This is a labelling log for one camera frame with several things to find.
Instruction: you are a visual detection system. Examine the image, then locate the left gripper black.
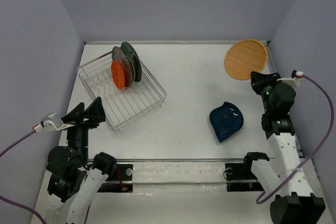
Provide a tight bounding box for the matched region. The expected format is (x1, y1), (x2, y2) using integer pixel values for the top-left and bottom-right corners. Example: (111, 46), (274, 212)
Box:
(60, 94), (107, 163)

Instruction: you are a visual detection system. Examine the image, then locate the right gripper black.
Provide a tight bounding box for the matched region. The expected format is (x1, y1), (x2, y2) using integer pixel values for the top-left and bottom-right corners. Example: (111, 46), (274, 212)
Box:
(250, 71), (284, 113)

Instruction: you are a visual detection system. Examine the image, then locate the woven bamboo plate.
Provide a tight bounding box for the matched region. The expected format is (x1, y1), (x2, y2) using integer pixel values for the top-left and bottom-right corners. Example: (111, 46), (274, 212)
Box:
(224, 39), (268, 80)

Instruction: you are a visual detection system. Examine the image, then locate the orange plate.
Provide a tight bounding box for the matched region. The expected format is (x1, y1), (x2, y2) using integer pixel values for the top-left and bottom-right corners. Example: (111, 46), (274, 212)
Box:
(111, 60), (126, 90)

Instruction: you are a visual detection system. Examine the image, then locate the dark blue leaf dish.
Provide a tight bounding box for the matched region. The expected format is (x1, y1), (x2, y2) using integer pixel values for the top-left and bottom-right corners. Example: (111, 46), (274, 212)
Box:
(209, 102), (244, 143)

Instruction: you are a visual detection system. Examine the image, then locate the grey deer plate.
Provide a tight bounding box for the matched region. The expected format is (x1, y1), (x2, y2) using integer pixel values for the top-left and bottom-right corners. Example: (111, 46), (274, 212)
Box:
(111, 46), (133, 88)

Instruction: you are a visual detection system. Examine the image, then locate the cream patterned small plate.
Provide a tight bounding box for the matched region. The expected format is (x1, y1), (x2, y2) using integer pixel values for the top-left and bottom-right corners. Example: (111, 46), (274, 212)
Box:
(129, 57), (137, 82)

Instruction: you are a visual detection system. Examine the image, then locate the teal glazed plate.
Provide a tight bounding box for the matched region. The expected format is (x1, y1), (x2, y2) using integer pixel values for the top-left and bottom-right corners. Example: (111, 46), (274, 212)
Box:
(121, 41), (142, 82)

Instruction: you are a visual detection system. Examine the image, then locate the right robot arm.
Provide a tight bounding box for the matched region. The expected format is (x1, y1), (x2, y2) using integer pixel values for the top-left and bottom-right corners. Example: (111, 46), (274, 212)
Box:
(241, 70), (326, 223)

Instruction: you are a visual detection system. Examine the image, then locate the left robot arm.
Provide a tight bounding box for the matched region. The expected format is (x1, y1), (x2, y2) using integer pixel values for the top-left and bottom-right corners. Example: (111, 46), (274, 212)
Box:
(41, 97), (117, 223)

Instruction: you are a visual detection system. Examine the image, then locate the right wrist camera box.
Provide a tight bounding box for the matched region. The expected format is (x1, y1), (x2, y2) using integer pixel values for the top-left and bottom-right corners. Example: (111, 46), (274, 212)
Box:
(277, 70), (304, 90)

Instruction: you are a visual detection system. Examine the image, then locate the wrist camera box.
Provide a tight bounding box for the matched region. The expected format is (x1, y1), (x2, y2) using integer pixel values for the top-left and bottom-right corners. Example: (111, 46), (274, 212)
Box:
(33, 112), (64, 133)
(277, 70), (304, 90)

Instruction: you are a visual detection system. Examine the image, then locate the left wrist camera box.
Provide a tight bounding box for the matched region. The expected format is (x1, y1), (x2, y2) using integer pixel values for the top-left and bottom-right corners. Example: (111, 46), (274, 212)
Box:
(33, 112), (64, 133)

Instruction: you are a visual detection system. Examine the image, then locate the wire dish rack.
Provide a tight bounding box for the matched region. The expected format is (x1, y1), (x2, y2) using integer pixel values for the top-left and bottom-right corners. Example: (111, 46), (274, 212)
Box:
(77, 54), (166, 132)

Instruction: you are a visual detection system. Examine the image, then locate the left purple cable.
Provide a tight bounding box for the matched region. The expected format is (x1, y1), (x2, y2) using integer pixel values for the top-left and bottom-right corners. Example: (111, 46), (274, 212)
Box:
(0, 126), (48, 224)

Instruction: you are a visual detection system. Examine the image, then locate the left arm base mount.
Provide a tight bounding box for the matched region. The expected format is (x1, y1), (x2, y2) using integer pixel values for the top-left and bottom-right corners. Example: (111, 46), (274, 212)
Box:
(98, 163), (133, 193)

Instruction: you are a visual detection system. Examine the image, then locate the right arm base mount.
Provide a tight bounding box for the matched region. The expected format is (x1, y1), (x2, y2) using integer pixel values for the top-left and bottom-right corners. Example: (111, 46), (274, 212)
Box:
(223, 163), (263, 193)

